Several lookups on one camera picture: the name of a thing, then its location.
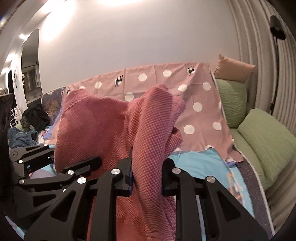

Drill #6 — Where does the pink knit sweater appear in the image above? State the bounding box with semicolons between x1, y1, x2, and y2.
55;84;185;240

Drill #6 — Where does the black clothes pile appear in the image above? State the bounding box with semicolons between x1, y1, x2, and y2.
21;103;50;132

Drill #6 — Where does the dark blue fleece blanket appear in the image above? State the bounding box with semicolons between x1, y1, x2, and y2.
8;127;38;149

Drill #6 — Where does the blue geometric bedspread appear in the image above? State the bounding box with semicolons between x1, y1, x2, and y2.
4;129;276;241

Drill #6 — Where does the green pillow near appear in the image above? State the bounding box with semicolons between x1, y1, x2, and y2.
238;108;295;181

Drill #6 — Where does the green pillow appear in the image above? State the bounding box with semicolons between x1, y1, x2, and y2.
216;79;247;128
238;108;295;181

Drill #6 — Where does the pink polka dot sheet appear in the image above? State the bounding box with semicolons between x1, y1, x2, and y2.
55;63;243;170

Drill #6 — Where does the green pillow far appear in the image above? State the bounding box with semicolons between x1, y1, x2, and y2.
216;79;247;128

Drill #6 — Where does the tan pillow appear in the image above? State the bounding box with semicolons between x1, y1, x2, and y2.
214;55;256;83

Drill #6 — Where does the black floor lamp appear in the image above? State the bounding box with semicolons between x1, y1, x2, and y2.
270;15;286;115

